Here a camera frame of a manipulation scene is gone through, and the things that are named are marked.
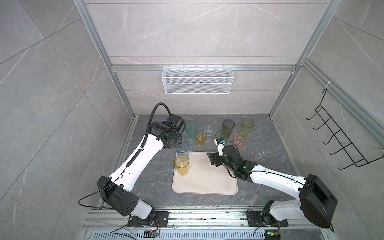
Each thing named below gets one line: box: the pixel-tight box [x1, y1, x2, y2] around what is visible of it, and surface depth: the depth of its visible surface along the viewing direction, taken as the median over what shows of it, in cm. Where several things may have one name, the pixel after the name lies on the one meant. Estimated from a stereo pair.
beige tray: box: [172, 152, 238, 195], surface depth 87 cm
